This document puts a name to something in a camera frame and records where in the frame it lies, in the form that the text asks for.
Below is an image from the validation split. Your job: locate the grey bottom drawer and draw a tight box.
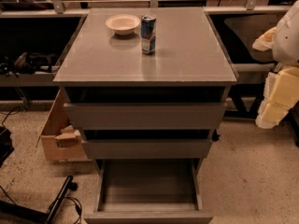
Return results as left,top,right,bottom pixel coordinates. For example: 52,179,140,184
84,159,213,224

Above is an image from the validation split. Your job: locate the grey drawer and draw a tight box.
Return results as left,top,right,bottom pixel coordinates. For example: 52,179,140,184
64,103,226,130
84,159,213,224
82,130,212,160

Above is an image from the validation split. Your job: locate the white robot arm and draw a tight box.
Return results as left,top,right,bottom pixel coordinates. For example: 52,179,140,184
272,1,299,66

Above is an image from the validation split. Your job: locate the grey drawer cabinet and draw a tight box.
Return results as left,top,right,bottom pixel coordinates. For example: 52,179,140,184
52,7,239,161

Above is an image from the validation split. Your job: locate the grey middle drawer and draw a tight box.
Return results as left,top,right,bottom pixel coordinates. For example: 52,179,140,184
82,130,212,160

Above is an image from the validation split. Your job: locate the grey top drawer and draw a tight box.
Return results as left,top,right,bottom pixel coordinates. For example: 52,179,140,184
64,103,226,130

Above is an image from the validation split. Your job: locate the blue drink can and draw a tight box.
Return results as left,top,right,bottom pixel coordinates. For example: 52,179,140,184
140,14,156,54

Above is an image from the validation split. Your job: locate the white bowl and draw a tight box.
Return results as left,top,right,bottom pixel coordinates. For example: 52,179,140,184
106,14,140,35

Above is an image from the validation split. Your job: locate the cardboard box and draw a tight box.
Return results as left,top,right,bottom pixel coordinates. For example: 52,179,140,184
40,92,87,161

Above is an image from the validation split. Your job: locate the black chair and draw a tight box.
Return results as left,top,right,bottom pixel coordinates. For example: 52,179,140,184
223,13,299,147

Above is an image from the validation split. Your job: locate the dark headset on shelf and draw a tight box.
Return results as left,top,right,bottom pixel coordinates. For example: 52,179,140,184
0,52,58,76

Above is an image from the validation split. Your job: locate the black box at left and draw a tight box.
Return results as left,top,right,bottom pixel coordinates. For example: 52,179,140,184
0,126,14,166

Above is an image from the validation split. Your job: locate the black stand base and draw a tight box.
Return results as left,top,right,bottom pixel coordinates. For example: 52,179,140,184
0,175,78,224

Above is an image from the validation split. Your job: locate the black cable on floor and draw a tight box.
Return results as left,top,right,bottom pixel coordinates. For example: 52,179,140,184
46,196,84,224

